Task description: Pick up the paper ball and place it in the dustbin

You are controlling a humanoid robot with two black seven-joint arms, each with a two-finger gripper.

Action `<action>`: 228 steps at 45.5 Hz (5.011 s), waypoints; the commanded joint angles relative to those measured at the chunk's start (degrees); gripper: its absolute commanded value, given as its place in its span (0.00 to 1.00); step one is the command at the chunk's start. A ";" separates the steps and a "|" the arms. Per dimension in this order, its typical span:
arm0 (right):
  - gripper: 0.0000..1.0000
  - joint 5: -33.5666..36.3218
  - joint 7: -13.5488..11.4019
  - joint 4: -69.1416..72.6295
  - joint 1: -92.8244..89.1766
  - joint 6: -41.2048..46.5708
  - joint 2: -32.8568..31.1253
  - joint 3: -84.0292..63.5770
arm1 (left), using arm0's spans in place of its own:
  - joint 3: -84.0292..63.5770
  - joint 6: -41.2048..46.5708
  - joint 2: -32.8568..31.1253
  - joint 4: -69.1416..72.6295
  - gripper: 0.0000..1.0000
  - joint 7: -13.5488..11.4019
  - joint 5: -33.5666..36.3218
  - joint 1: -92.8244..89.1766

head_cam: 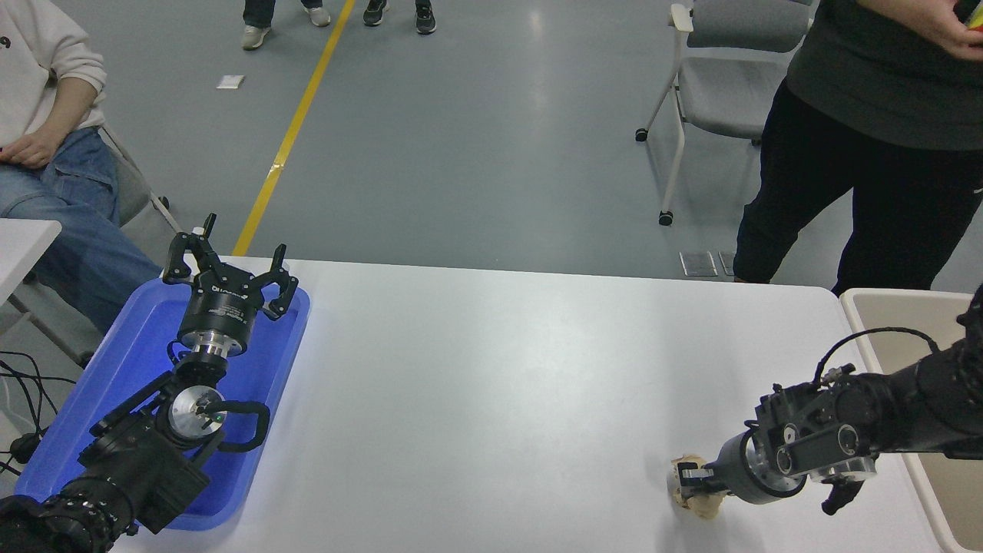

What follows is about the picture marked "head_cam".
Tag large pale bin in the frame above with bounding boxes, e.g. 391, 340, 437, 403
839, 288, 983, 553

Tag person with light shoes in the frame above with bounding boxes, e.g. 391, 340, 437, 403
242, 0, 333, 51

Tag person with dark shoes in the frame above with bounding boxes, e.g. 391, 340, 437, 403
362, 0, 437, 36

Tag black floor cables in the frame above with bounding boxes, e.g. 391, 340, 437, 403
0, 351, 58, 477

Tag black cable plug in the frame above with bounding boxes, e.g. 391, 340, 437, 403
9, 432, 44, 465

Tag grey wheeled chair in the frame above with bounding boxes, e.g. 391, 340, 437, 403
635, 0, 815, 227

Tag small white side table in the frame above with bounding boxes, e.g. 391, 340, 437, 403
0, 218, 62, 308

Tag seated person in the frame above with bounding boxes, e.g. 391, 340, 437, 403
0, 0, 164, 335

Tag grey folding chair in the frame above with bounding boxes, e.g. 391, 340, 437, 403
0, 123, 184, 368

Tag blue plastic tray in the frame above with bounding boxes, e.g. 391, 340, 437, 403
14, 276, 312, 532

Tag person's hand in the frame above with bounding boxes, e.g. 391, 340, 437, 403
918, 6, 983, 61
0, 131, 62, 171

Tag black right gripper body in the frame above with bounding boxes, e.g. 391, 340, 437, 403
705, 432, 773, 505

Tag tan paper ball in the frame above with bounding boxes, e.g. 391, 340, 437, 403
667, 453, 729, 522

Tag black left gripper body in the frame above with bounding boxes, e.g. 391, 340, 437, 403
177, 273, 266, 344

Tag standing person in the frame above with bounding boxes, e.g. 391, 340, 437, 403
733, 0, 983, 296

